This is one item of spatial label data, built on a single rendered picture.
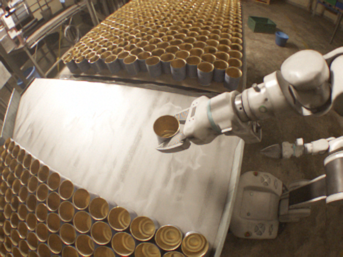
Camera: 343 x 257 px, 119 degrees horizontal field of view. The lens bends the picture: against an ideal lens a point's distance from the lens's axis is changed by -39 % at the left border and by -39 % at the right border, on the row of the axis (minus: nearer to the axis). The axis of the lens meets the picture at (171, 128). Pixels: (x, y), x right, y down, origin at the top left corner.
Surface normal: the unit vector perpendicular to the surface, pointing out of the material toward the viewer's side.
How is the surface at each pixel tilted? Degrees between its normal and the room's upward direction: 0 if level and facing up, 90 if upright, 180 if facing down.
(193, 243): 0
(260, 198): 0
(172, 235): 0
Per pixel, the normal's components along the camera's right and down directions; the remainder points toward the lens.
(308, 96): -0.48, 0.85
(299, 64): -0.78, -0.51
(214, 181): -0.10, -0.52
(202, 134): 0.24, 0.33
